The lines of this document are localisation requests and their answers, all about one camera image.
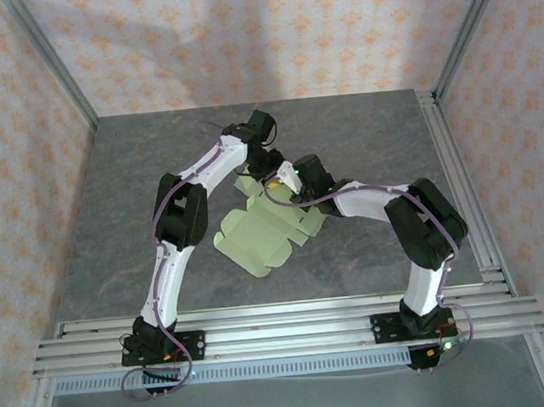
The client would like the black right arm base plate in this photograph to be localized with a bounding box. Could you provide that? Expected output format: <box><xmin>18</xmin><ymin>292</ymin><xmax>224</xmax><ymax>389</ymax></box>
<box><xmin>368</xmin><ymin>305</ymin><xmax>459</xmax><ymax>346</ymax></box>

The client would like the slim aluminium extrusion rail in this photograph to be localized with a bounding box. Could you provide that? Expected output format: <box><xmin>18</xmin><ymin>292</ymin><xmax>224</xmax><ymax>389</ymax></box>
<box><xmin>54</xmin><ymin>280</ymin><xmax>518</xmax><ymax>339</ymax></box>

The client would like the green paper box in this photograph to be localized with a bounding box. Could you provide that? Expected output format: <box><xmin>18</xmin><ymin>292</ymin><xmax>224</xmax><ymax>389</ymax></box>
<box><xmin>207</xmin><ymin>167</ymin><xmax>329</xmax><ymax>284</ymax></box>

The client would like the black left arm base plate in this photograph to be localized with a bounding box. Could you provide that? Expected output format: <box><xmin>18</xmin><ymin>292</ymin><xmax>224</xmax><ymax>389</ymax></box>
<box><xmin>120</xmin><ymin>328</ymin><xmax>208</xmax><ymax>369</ymax></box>

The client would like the wide aluminium mounting rail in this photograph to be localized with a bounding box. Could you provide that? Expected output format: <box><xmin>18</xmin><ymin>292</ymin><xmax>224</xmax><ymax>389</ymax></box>
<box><xmin>28</xmin><ymin>294</ymin><xmax>544</xmax><ymax>379</ymax></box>

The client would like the aluminium side rail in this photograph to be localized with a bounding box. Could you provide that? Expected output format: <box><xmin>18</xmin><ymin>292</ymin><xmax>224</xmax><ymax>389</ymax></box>
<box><xmin>416</xmin><ymin>83</ymin><xmax>518</xmax><ymax>303</ymax></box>

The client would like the grey slotted cable duct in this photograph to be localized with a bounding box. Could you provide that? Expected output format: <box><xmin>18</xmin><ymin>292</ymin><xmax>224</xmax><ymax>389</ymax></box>
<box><xmin>51</xmin><ymin>346</ymin><xmax>414</xmax><ymax>398</ymax></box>

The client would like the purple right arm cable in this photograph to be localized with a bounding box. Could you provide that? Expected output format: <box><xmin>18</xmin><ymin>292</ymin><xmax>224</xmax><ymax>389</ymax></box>
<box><xmin>291</xmin><ymin>175</ymin><xmax>479</xmax><ymax>383</ymax></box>

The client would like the grey metal panel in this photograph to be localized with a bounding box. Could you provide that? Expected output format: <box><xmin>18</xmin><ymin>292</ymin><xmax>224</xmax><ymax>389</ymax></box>
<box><xmin>36</xmin><ymin>353</ymin><xmax>544</xmax><ymax>407</ymax></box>

